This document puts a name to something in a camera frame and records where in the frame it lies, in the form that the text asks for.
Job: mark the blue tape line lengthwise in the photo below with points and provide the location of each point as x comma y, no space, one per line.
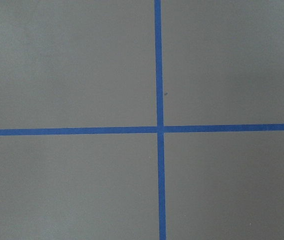
160,120

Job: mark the blue tape line crosswise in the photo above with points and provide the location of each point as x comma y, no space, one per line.
143,129

